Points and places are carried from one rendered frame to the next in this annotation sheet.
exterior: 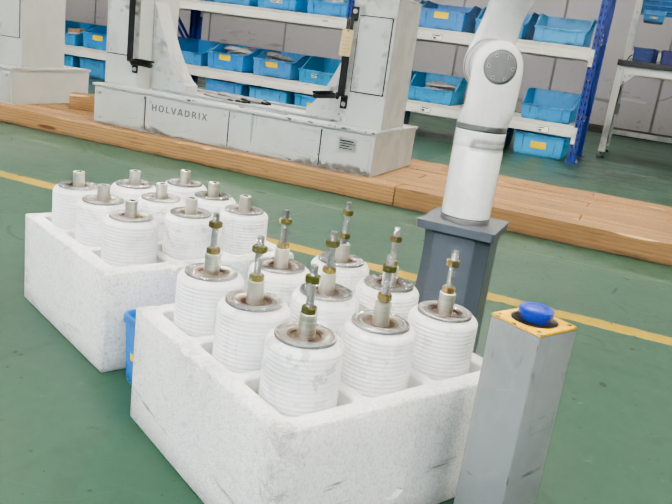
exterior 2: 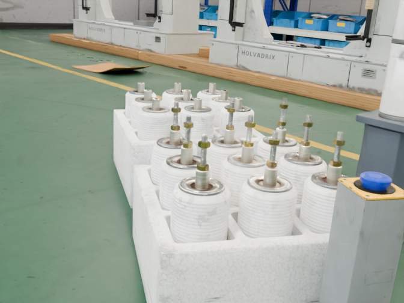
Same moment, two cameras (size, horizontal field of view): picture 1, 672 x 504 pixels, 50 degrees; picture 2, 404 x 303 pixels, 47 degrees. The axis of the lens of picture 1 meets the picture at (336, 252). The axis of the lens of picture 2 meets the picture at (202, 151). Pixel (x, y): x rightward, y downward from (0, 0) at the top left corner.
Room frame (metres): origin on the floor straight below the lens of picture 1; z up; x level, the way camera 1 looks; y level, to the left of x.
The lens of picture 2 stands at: (0.15, -0.27, 0.54)
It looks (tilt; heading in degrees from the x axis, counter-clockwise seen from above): 18 degrees down; 25
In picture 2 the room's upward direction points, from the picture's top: 3 degrees clockwise
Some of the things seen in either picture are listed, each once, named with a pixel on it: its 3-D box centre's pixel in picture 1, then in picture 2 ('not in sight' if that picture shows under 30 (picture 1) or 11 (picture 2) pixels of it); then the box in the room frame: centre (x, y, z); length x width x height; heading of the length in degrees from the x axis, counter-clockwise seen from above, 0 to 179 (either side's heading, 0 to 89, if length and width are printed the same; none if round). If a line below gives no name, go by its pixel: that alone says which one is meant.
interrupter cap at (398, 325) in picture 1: (380, 323); (269, 183); (0.87, -0.07, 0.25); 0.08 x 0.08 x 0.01
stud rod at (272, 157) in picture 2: (386, 283); (273, 153); (0.87, -0.07, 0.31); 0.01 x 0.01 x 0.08
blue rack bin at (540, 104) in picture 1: (551, 105); not in sight; (5.54, -1.44, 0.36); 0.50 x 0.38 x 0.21; 159
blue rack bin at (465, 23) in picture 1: (449, 17); not in sight; (5.86, -0.62, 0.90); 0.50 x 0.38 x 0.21; 159
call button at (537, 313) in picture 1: (535, 315); (374, 183); (0.79, -0.24, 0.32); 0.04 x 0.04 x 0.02
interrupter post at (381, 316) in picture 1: (382, 313); (270, 176); (0.87, -0.07, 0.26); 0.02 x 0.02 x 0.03
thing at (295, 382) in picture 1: (296, 404); (198, 236); (0.80, 0.02, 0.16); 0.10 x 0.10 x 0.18
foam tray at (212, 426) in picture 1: (312, 395); (239, 236); (0.96, 0.01, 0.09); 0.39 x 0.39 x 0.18; 39
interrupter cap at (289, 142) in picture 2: (341, 260); (279, 141); (1.13, -0.01, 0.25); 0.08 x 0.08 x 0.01
